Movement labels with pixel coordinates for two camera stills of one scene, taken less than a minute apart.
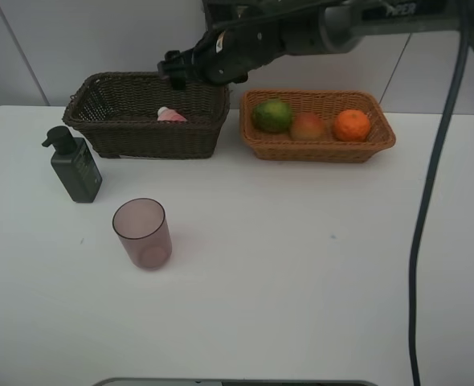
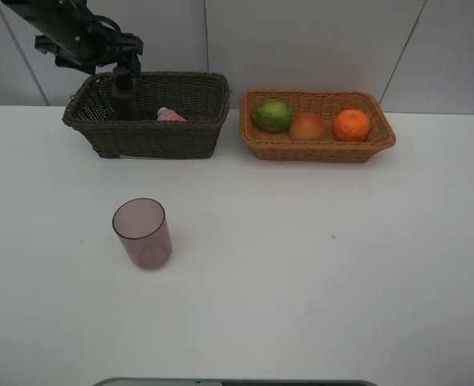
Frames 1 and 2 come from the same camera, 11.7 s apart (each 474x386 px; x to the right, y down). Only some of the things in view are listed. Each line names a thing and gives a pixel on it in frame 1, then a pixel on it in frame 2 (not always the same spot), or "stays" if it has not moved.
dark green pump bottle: x=75 y=163 → x=125 y=96
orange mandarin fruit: x=352 y=125 stays
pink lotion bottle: x=165 y=114 stays
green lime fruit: x=272 y=117 stays
